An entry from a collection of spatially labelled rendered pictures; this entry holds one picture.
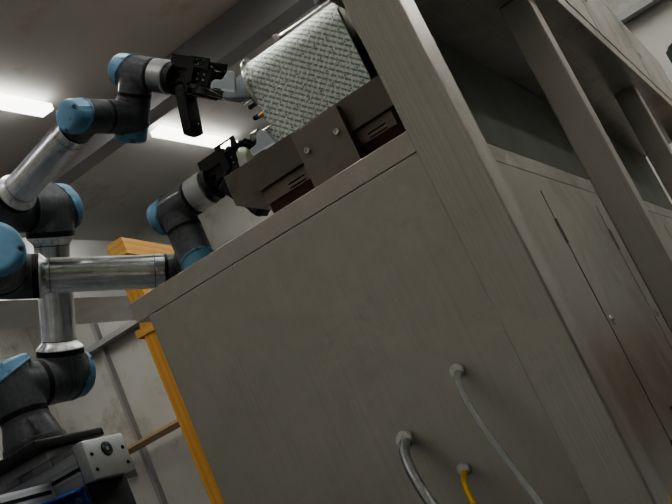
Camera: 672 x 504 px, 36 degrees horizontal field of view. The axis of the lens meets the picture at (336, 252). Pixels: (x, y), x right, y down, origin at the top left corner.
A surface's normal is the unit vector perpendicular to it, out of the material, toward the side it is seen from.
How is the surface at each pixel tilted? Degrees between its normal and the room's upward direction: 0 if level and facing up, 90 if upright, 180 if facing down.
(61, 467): 90
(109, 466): 90
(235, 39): 90
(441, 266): 90
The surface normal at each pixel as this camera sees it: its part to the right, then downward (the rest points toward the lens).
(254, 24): -0.47, -0.01
